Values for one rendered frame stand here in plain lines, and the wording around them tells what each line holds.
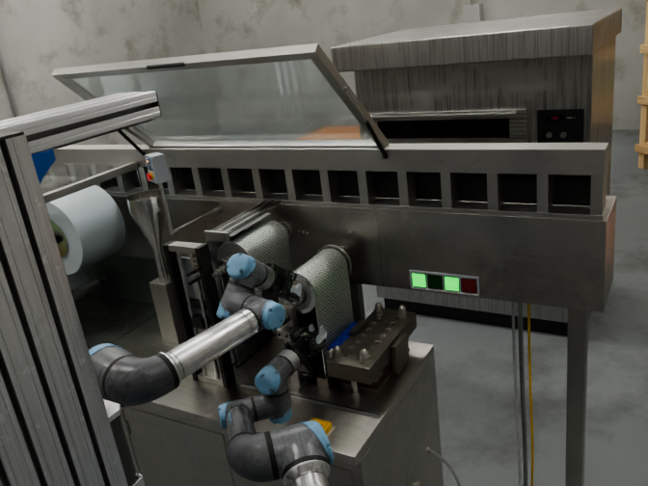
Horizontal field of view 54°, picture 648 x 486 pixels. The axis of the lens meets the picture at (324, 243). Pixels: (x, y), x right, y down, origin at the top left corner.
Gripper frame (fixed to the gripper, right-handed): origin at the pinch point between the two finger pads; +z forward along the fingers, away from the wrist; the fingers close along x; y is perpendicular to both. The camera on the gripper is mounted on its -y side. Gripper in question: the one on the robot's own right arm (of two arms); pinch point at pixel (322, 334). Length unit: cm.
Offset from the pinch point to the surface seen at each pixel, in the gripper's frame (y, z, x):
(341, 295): 7.3, 15.2, -0.2
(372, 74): 59, 207, 73
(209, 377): -16.7, -15.0, 41.5
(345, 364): -6.0, -6.1, -11.2
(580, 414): -46, 46, -76
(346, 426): -19.0, -20.2, -17.3
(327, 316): 4.7, 3.8, -0.3
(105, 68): 93, -5, 68
